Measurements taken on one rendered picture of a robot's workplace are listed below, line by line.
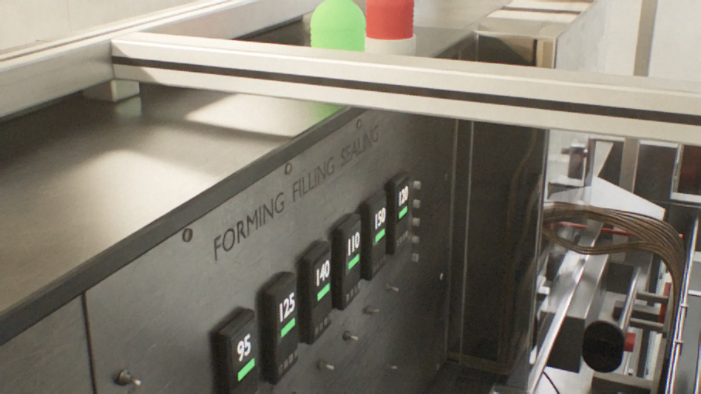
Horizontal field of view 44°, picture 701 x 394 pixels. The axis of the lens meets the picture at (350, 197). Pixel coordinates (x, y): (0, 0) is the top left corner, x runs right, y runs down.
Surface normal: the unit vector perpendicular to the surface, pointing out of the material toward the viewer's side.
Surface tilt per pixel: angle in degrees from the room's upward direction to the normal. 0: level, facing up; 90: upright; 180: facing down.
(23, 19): 90
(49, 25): 90
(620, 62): 90
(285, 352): 90
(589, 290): 0
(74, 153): 0
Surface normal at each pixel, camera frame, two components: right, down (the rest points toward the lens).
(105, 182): 0.00, -0.93
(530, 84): -0.39, 0.33
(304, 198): 0.92, 0.15
